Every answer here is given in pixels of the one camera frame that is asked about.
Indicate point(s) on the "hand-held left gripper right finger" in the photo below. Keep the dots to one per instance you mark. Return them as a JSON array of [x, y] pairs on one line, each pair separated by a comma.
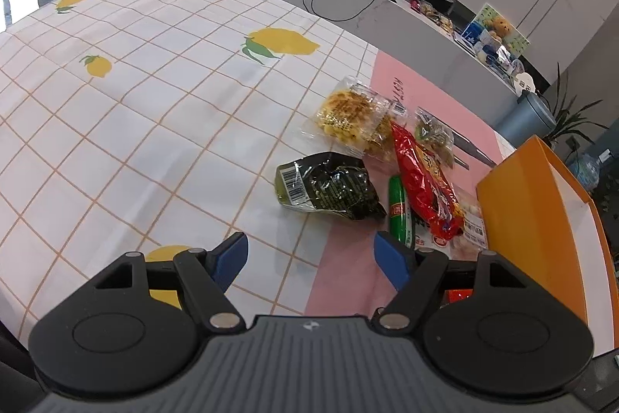
[[389, 256]]

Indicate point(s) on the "orange cardboard box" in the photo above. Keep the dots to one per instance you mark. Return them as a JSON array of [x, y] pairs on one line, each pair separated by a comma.
[[527, 224]]

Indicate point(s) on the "teddy bear poster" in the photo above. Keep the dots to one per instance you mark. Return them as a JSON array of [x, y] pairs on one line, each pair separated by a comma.
[[498, 28]]

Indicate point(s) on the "clear packet with brown filling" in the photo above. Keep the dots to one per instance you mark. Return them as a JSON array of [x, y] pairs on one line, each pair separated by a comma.
[[433, 135]]

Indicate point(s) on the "white breadstick packet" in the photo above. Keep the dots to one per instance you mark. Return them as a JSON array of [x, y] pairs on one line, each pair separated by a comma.
[[421, 241]]

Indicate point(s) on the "white quail egg packet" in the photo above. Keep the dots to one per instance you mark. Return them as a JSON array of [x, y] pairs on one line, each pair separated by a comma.
[[473, 224]]

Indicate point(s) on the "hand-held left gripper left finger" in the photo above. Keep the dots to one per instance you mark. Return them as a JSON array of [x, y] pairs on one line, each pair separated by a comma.
[[232, 256]]

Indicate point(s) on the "blue-grey trash can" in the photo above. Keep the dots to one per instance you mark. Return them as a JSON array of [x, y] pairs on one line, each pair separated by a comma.
[[524, 122]]

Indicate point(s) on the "yellow waffle packet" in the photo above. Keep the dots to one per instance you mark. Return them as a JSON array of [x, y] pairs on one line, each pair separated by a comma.
[[348, 113]]

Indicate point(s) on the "green sausage stick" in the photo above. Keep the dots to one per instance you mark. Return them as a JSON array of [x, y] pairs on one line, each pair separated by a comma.
[[397, 200]]

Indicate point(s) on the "red snack packet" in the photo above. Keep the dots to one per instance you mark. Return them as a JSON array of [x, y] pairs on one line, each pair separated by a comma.
[[420, 180]]

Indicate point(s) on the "potted long-leaf plant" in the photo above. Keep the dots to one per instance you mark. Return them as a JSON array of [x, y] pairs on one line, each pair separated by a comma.
[[566, 118]]

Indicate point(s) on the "pile of snack packets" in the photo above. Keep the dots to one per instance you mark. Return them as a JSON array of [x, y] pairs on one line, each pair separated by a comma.
[[435, 14]]

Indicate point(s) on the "dark green snack packet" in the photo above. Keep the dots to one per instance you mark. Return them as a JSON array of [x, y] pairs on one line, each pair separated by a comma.
[[333, 185]]

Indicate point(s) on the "large water bottle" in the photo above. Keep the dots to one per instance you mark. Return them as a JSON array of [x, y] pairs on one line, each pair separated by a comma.
[[587, 166]]

